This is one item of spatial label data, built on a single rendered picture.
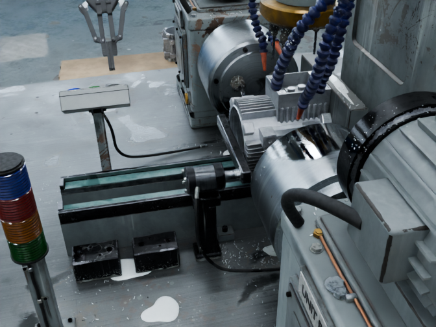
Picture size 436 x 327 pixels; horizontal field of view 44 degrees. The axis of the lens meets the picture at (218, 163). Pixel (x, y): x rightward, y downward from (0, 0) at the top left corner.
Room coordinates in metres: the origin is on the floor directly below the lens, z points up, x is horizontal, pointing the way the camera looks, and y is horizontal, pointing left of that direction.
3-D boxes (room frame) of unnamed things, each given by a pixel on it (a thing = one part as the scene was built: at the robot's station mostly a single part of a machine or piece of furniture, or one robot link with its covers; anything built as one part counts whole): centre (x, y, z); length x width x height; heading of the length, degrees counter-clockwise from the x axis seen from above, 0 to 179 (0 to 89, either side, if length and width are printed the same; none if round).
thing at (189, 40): (1.67, -0.03, 0.99); 0.35 x 0.31 x 0.37; 11
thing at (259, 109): (1.08, -0.14, 1.01); 0.20 x 0.19 x 0.19; 101
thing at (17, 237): (0.68, 0.33, 1.10); 0.06 x 0.06 x 0.04
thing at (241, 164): (1.03, -0.03, 1.01); 0.26 x 0.04 x 0.03; 11
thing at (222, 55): (1.43, -0.07, 1.04); 0.37 x 0.25 x 0.25; 11
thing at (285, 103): (1.09, -0.18, 1.11); 0.12 x 0.11 x 0.07; 101
